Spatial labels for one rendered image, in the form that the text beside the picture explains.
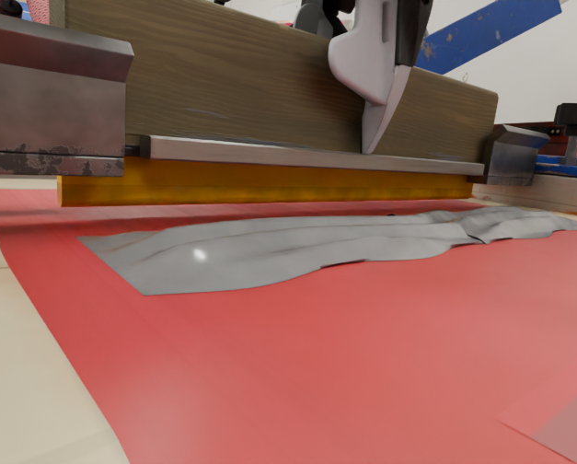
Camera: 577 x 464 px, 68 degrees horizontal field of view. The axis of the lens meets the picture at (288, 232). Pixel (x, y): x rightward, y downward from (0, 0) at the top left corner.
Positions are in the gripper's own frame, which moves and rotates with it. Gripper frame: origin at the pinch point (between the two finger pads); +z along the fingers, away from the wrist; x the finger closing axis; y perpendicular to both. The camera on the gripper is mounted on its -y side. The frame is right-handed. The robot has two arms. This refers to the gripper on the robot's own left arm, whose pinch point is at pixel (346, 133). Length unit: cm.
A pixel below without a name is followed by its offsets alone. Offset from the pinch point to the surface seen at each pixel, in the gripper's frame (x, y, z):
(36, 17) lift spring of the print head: -57, 9, -14
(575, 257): 14.3, -2.2, 5.3
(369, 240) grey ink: 10.1, 8.6, 4.6
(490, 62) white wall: -96, -200, -47
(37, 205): -3.4, 18.2, 5.2
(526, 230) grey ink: 10.3, -6.3, 5.0
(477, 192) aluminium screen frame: -2.8, -25.3, 4.7
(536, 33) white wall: -76, -200, -59
